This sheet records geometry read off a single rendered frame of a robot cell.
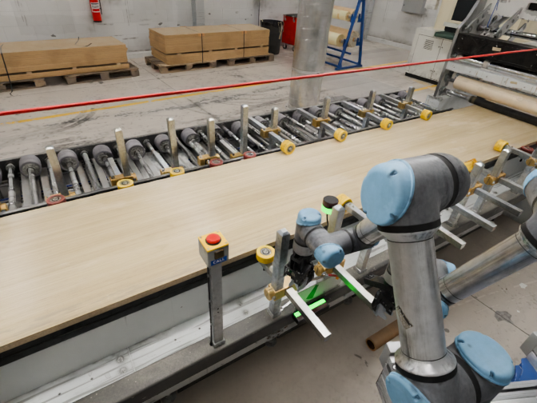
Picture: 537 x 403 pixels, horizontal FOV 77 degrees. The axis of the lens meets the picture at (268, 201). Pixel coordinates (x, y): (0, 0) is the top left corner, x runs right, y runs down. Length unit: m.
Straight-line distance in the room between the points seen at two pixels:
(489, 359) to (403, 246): 0.32
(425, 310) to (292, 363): 1.54
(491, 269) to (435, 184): 0.40
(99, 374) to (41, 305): 0.34
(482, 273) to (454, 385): 0.33
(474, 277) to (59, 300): 1.30
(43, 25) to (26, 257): 6.57
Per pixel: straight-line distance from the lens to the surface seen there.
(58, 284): 1.47
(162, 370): 1.39
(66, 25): 7.97
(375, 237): 0.98
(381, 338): 2.33
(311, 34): 5.18
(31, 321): 1.40
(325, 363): 2.23
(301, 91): 5.36
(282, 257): 1.23
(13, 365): 1.47
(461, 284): 1.06
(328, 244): 0.98
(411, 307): 0.73
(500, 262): 1.01
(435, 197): 0.68
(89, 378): 1.54
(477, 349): 0.89
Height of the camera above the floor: 1.91
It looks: 35 degrees down
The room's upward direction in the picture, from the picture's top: 5 degrees clockwise
